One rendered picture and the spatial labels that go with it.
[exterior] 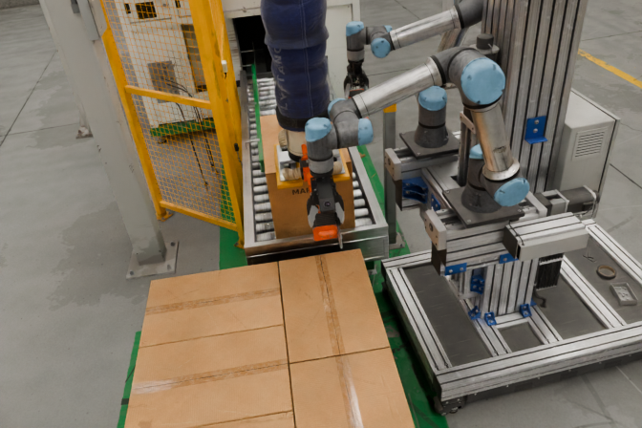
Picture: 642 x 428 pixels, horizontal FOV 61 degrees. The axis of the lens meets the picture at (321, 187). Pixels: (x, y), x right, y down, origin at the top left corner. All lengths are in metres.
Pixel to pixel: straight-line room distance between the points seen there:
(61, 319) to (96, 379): 0.56
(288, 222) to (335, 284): 0.41
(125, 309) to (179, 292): 0.89
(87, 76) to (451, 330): 2.19
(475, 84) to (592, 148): 0.86
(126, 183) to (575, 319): 2.46
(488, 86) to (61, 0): 2.04
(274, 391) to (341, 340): 0.33
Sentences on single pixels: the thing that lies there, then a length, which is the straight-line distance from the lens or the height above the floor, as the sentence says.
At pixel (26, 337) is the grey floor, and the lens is 3.54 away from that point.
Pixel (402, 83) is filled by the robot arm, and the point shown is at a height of 1.57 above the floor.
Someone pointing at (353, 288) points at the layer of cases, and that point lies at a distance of 2.42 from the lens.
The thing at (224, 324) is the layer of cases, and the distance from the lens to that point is 2.36.
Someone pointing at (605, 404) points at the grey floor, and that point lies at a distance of 2.88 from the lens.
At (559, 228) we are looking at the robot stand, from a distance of 2.14.
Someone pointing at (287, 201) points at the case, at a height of 0.78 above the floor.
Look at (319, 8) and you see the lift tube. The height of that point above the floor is 1.72.
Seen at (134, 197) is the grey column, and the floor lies 0.53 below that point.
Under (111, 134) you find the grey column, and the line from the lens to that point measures 3.14.
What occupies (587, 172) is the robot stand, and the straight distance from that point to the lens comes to 2.39.
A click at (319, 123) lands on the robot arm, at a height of 1.54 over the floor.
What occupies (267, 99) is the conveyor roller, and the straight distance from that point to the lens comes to 4.21.
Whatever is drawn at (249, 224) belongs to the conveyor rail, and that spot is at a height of 0.59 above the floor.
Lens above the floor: 2.24
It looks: 34 degrees down
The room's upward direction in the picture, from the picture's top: 6 degrees counter-clockwise
